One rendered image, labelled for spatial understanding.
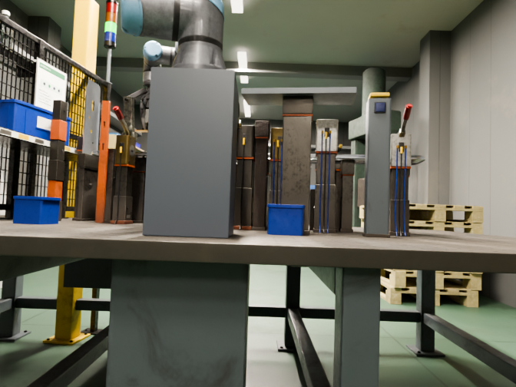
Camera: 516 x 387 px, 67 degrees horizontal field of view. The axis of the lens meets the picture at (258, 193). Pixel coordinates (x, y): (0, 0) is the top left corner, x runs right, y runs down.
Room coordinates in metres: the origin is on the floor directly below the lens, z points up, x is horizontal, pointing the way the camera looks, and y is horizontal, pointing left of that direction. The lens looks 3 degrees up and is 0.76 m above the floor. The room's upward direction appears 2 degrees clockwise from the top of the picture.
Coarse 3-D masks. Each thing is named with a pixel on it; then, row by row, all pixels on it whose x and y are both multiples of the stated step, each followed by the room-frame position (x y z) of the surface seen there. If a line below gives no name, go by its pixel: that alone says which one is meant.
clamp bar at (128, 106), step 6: (126, 102) 1.57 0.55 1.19; (132, 102) 1.57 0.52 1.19; (126, 108) 1.57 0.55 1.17; (132, 108) 1.57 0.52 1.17; (126, 114) 1.57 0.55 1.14; (132, 114) 1.57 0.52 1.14; (126, 120) 1.58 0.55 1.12; (132, 120) 1.58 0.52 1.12; (132, 126) 1.58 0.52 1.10; (132, 132) 1.58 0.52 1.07
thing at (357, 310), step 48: (96, 288) 1.98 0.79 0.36; (288, 288) 2.27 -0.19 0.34; (336, 288) 0.88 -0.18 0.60; (432, 288) 2.27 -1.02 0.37; (0, 336) 2.27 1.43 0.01; (96, 336) 1.65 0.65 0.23; (288, 336) 2.27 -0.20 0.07; (336, 336) 0.86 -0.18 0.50; (432, 336) 2.27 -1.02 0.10; (48, 384) 1.20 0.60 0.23; (336, 384) 0.85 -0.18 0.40
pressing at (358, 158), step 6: (96, 150) 1.66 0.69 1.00; (96, 156) 1.73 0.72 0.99; (138, 156) 1.76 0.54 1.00; (144, 156) 1.75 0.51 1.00; (312, 156) 1.53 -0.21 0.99; (336, 156) 1.52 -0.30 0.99; (342, 156) 1.52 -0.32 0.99; (348, 156) 1.51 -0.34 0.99; (354, 156) 1.51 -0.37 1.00; (360, 156) 1.51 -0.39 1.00; (414, 156) 1.48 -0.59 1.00; (420, 156) 1.48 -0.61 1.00; (312, 162) 1.72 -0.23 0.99; (336, 162) 1.70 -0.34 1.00; (360, 162) 1.68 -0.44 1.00; (414, 162) 1.62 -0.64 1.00; (420, 162) 1.57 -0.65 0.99
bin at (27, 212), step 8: (16, 200) 1.28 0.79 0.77; (24, 200) 1.28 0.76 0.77; (32, 200) 1.27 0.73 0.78; (40, 200) 1.27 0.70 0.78; (48, 200) 1.30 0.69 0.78; (56, 200) 1.34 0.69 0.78; (16, 208) 1.28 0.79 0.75; (24, 208) 1.28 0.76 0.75; (32, 208) 1.27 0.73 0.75; (40, 208) 1.27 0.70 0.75; (48, 208) 1.30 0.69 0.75; (56, 208) 1.34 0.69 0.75; (16, 216) 1.28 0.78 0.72; (24, 216) 1.28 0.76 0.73; (32, 216) 1.27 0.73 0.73; (40, 216) 1.27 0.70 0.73; (48, 216) 1.31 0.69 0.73; (56, 216) 1.34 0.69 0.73
